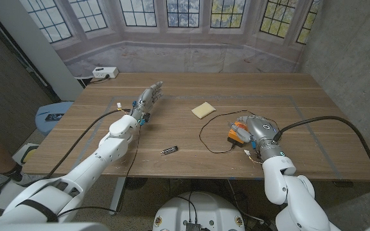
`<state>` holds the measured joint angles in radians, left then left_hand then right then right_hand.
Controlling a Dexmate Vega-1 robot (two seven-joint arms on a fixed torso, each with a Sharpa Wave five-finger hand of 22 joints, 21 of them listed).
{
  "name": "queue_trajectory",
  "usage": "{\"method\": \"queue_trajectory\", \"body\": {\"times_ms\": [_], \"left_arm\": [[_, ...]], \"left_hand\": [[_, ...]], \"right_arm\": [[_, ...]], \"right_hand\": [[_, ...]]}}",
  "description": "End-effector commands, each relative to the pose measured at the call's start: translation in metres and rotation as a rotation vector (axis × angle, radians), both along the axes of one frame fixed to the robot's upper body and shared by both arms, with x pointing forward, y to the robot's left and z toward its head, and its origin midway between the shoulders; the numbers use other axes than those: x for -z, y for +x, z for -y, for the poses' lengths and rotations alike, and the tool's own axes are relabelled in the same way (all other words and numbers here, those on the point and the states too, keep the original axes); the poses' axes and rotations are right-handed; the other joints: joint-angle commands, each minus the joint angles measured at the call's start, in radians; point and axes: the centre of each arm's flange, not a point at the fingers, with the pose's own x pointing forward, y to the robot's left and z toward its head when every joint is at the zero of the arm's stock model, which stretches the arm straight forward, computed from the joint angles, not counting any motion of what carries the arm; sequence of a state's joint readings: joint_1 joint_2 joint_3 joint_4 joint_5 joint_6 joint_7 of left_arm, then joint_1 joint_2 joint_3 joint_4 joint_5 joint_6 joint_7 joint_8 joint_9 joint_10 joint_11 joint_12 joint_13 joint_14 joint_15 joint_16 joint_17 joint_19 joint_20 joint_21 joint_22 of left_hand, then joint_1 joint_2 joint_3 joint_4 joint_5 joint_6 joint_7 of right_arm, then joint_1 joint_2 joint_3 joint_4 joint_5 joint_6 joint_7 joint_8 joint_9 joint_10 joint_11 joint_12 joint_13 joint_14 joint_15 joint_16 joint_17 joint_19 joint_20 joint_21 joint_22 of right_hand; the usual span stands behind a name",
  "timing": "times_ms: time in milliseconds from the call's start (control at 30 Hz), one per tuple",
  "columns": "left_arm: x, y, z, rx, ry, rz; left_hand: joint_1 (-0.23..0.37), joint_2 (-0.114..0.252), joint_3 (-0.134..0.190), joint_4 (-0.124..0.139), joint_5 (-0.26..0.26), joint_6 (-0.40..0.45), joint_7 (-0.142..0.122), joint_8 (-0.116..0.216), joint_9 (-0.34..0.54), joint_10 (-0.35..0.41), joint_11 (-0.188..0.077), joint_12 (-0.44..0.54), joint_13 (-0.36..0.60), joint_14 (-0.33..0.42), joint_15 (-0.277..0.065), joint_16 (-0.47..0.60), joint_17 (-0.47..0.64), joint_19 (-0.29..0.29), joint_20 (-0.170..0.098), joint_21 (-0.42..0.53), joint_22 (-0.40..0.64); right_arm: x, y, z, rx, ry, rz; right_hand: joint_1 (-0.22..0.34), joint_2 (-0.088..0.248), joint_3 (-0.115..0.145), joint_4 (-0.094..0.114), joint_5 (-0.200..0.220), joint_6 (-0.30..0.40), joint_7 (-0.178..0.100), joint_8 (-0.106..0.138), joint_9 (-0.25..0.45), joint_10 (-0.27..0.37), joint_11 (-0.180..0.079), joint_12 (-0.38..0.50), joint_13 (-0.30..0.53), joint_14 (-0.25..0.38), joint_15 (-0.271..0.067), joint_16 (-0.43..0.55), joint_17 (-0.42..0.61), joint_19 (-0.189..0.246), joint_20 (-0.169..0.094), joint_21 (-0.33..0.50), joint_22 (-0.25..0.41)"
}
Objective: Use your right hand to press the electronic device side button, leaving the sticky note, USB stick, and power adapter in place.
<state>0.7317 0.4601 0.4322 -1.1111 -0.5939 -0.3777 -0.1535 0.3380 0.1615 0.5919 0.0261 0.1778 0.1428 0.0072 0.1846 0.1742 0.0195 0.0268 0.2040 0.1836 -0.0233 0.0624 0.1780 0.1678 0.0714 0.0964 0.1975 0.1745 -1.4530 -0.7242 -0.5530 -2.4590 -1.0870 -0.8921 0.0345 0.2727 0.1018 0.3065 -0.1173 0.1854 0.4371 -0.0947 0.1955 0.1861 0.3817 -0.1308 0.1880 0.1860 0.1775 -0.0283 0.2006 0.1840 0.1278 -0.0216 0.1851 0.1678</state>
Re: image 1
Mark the black torso cable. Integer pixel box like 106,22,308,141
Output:
172,191,199,224

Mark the white power strip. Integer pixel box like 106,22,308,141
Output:
91,66,119,80

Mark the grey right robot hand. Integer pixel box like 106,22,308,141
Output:
226,114,285,161

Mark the orange box with red button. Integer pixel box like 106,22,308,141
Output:
226,121,250,148

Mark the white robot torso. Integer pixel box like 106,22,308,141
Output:
152,191,246,231

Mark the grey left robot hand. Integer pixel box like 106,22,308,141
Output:
129,80,164,124

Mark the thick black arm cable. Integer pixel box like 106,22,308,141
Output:
272,115,370,195
27,108,131,187

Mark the grey metal table leg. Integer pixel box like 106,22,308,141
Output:
109,176,127,216

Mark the yellow sponge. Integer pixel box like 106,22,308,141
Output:
191,101,216,120

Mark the blue round stool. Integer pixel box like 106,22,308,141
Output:
35,101,74,136

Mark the grey floor cable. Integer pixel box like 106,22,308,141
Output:
225,178,266,224

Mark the black power strip cable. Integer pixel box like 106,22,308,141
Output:
81,74,110,88

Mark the black floor box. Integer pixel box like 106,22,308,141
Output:
251,219,278,231

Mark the thin black adapter cable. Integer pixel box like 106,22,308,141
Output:
198,110,281,154

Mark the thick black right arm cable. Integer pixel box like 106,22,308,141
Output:
272,115,370,195

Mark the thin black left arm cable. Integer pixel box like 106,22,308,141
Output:
56,121,143,218

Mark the black round floor object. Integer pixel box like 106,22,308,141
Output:
123,176,148,191

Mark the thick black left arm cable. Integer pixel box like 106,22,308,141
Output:
27,108,131,187

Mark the white yellow floor device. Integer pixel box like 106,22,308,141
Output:
0,142,43,211

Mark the printed window backdrop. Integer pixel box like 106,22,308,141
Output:
19,0,322,78

